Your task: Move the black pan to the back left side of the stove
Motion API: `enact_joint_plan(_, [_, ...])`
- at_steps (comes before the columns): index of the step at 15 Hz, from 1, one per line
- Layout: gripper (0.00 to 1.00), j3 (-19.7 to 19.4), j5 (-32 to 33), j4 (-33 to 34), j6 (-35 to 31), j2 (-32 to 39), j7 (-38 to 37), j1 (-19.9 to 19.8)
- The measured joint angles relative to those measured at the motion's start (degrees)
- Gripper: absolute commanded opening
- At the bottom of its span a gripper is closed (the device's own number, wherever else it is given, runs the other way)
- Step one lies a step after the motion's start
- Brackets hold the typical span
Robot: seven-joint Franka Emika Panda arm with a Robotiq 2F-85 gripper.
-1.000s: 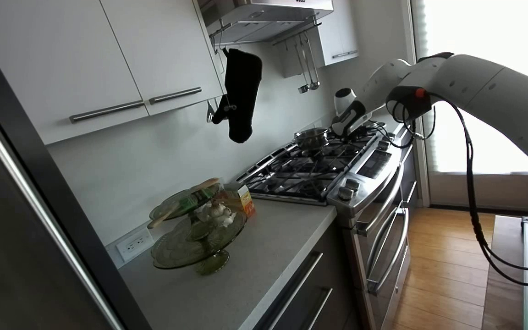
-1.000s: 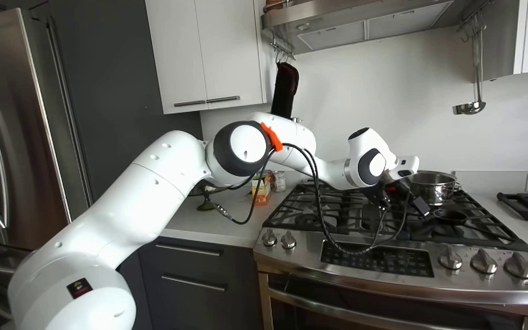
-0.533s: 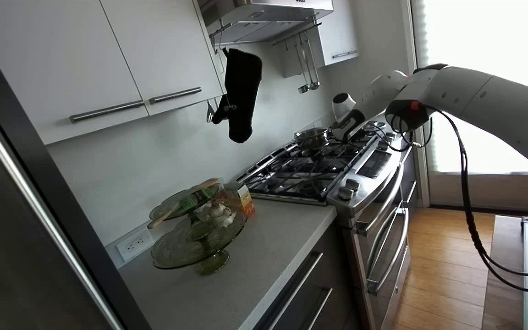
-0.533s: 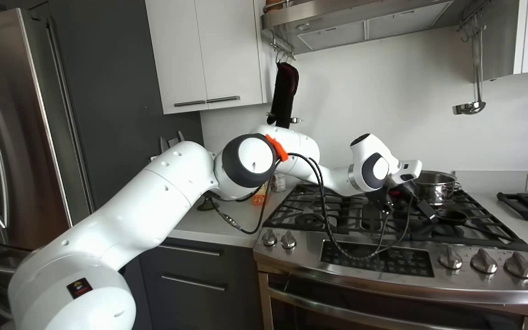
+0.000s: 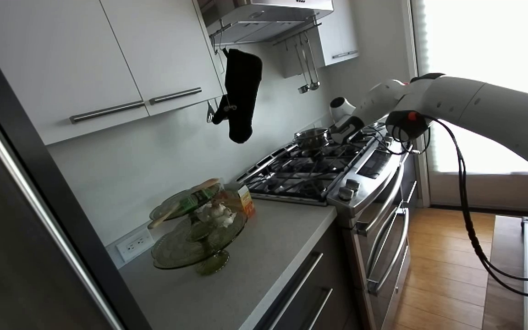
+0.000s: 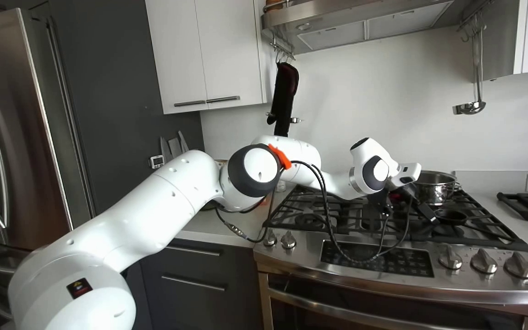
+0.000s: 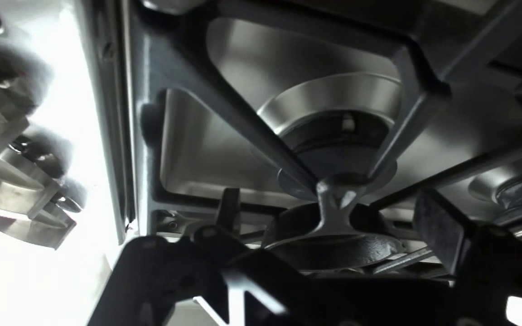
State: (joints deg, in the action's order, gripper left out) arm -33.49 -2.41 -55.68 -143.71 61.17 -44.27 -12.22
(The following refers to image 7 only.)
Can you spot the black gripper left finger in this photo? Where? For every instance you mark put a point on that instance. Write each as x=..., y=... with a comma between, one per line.
x=219, y=241

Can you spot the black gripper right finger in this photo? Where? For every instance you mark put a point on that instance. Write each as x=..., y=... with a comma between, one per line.
x=473, y=254

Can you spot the stainless steel gas stove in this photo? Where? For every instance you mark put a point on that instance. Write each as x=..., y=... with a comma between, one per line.
x=225, y=145

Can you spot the round gas burner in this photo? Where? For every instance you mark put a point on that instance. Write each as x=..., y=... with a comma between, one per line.
x=335, y=123

